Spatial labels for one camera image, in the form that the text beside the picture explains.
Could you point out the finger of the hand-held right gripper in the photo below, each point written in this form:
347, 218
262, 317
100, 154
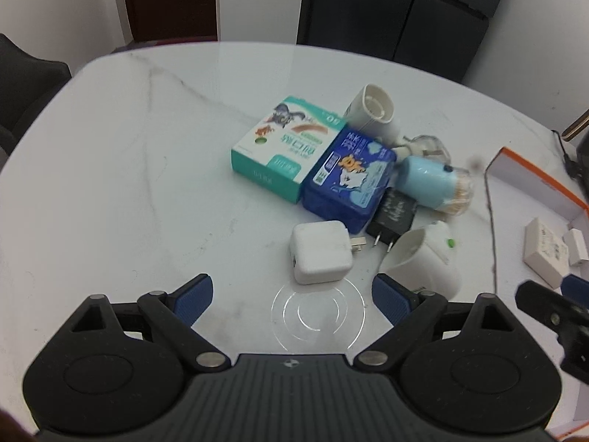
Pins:
543, 306

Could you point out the dark chair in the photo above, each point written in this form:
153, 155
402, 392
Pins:
27, 83

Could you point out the white charger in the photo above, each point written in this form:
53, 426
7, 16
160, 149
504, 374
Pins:
317, 251

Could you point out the orange and white cardboard box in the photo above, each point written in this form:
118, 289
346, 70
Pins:
520, 184

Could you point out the brown door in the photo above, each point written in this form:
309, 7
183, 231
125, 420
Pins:
170, 0

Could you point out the white plug-in vaporizer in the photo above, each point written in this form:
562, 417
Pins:
372, 108

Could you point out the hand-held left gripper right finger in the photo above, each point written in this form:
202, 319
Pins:
391, 297

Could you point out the white plug-in device green dot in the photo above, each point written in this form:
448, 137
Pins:
423, 258

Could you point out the blue toothpick holder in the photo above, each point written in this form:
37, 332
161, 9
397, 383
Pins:
423, 184

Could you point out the black refrigerator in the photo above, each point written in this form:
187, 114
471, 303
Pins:
391, 9

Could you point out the small white adapter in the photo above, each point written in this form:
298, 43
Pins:
579, 246

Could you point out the dark grey air fryer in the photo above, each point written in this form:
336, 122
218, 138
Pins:
584, 156

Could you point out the small white printed box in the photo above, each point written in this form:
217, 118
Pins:
545, 248

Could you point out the teal bandage box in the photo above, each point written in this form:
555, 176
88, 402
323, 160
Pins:
285, 147

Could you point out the blue cartoon tin box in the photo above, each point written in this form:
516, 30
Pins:
349, 179

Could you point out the black charger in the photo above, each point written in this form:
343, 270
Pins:
391, 216

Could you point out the black power plug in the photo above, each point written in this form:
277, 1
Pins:
569, 163

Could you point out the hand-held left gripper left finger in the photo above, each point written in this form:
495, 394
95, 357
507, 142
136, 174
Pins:
195, 297

